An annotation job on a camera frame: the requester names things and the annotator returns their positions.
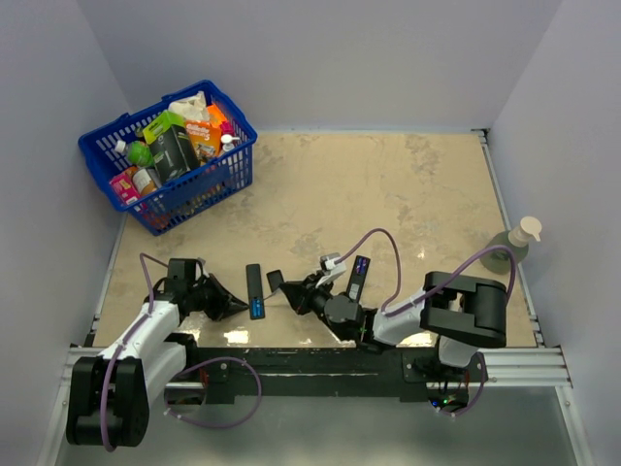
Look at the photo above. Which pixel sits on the crumpled beige paper bag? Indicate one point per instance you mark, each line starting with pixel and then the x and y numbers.
pixel 191 108

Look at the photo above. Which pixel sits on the orange Gillette razor pack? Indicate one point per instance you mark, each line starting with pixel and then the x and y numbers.
pixel 205 139

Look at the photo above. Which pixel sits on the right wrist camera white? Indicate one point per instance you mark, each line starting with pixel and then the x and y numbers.
pixel 331 268

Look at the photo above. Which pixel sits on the black remote control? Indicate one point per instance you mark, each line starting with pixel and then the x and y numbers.
pixel 355 285
pixel 254 282

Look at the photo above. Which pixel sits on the green black razor box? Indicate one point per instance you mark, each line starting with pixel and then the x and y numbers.
pixel 168 142

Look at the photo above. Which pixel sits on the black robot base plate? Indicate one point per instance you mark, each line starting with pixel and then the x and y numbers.
pixel 230 377

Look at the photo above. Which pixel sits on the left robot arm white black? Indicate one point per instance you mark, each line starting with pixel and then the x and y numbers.
pixel 112 392

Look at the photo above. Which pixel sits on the orange pill bottle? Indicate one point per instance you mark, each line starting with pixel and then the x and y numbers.
pixel 144 182

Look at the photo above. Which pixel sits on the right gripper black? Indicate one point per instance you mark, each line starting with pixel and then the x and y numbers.
pixel 302 294

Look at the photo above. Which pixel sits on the aluminium frame rail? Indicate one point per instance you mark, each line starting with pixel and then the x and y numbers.
pixel 513 367

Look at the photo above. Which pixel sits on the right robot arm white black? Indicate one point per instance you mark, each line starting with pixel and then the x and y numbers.
pixel 466 313

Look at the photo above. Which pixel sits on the pink box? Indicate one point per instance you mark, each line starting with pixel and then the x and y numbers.
pixel 124 189

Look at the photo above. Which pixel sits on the green bottle white cap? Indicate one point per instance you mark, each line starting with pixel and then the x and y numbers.
pixel 136 152

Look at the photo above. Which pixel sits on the green liquid soap pump bottle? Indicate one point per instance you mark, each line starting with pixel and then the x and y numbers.
pixel 517 239

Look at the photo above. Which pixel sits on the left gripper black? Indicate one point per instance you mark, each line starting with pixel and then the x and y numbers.
pixel 226 303

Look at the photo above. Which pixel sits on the white pump bottle in basket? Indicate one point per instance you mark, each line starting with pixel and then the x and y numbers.
pixel 228 143

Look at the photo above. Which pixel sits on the blue plastic shopping basket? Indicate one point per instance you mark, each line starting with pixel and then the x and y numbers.
pixel 179 200

